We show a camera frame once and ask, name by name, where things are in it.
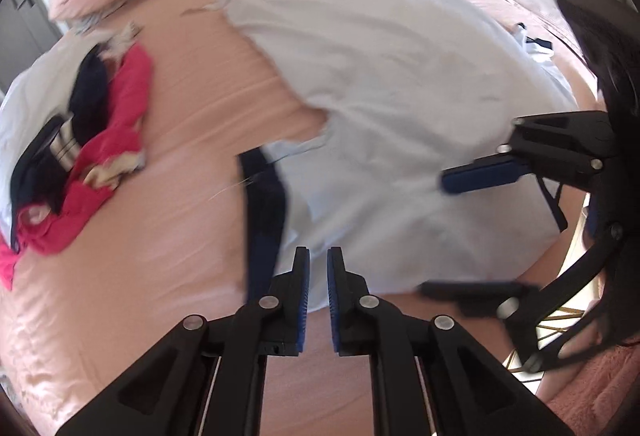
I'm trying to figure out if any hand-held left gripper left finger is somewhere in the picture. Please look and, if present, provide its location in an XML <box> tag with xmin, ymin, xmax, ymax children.
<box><xmin>55</xmin><ymin>246</ymin><xmax>311</xmax><ymax>436</ymax></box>

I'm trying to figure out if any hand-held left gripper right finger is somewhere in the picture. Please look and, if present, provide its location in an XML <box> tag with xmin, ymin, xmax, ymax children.
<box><xmin>326</xmin><ymin>247</ymin><xmax>576</xmax><ymax>436</ymax></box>

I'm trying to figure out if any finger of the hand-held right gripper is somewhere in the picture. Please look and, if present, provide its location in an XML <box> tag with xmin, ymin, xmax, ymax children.
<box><xmin>441</xmin><ymin>112</ymin><xmax>616</xmax><ymax>194</ymax></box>
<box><xmin>417</xmin><ymin>223</ymin><xmax>626</xmax><ymax>372</ymax></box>

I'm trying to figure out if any light blue navy-trimmed shirt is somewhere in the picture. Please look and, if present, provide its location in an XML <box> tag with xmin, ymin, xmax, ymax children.
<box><xmin>205</xmin><ymin>0</ymin><xmax>581</xmax><ymax>312</ymax></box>

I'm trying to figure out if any pile of clothes pink navy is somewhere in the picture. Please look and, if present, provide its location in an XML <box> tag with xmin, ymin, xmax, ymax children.
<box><xmin>0</xmin><ymin>44</ymin><xmax>153</xmax><ymax>289</ymax></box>

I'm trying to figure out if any pile of mixed clothes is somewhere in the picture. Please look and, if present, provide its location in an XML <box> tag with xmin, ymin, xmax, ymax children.
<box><xmin>0</xmin><ymin>31</ymin><xmax>118</xmax><ymax>242</ymax></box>

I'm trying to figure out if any pink bed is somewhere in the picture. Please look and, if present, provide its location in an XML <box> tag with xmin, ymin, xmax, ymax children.
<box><xmin>0</xmin><ymin>0</ymin><xmax>601</xmax><ymax>436</ymax></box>

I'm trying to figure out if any person's pink fleece clothing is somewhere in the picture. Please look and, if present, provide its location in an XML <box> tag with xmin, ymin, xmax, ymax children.
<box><xmin>537</xmin><ymin>343</ymin><xmax>640</xmax><ymax>436</ymax></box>

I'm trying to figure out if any navy striped garment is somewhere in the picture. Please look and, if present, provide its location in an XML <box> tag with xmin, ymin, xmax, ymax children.
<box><xmin>12</xmin><ymin>49</ymin><xmax>111</xmax><ymax>217</ymax></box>

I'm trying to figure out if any small printed cloth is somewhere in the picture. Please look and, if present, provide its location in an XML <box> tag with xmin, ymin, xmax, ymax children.
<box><xmin>100</xmin><ymin>21</ymin><xmax>144</xmax><ymax>58</ymax></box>

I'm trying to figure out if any grey door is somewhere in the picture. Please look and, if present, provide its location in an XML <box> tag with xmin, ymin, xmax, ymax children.
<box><xmin>0</xmin><ymin>0</ymin><xmax>63</xmax><ymax>92</ymax></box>

